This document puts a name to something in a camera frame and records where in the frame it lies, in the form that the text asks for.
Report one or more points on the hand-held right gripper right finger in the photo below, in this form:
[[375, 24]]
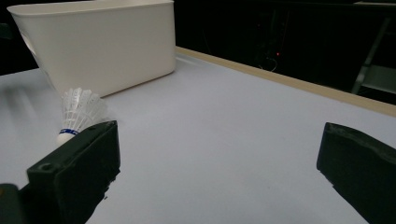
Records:
[[361, 165]]

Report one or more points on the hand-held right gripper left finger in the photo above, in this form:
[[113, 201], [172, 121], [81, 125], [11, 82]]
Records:
[[77, 168]]

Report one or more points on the white shuttlecock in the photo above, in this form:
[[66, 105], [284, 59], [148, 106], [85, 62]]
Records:
[[77, 113]]

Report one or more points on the white plastic bin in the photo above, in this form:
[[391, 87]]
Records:
[[102, 43]]

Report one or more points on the metal stand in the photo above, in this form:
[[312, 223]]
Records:
[[372, 65]]

